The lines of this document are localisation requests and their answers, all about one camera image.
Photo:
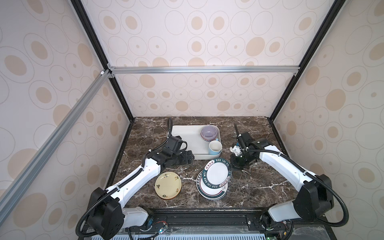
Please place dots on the aluminium rail left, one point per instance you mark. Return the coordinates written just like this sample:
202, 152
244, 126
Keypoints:
33, 168

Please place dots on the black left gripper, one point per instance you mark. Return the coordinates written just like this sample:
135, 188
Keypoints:
186, 160

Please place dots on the yellow plate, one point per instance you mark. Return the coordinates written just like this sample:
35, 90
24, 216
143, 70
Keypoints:
168, 185

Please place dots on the white plastic bin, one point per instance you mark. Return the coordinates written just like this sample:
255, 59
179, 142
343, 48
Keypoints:
191, 135

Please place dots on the black corner frame post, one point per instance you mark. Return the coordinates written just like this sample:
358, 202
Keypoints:
96, 44
324, 28

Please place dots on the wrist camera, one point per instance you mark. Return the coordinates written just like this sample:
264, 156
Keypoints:
174, 145
238, 148

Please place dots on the purple bowl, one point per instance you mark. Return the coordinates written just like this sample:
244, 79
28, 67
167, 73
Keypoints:
209, 133

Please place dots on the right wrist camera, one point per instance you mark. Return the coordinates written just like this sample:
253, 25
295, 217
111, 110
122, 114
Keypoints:
238, 148

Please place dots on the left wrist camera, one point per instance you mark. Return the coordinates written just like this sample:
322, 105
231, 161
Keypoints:
174, 145

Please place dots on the green red rimmed plate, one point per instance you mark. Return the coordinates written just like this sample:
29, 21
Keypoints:
211, 194

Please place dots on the light blue mug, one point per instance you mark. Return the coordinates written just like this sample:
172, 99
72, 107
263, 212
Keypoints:
215, 147

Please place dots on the black corner frame post right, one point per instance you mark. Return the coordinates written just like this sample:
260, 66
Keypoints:
324, 28

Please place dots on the green rimmed white plate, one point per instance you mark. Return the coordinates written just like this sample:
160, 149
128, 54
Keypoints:
217, 173

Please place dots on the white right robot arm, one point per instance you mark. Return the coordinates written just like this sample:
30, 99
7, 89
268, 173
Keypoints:
315, 193

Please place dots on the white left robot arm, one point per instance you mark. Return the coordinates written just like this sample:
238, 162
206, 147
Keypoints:
107, 214

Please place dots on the black corner frame post left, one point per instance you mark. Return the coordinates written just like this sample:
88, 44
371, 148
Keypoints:
96, 44

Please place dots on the aluminium rail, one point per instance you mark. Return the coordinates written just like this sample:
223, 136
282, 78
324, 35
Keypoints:
205, 70
33, 168

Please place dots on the aluminium rail back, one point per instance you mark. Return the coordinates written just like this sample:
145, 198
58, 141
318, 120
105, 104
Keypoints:
205, 70

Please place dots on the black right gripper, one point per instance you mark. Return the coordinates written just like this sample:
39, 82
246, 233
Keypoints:
233, 164

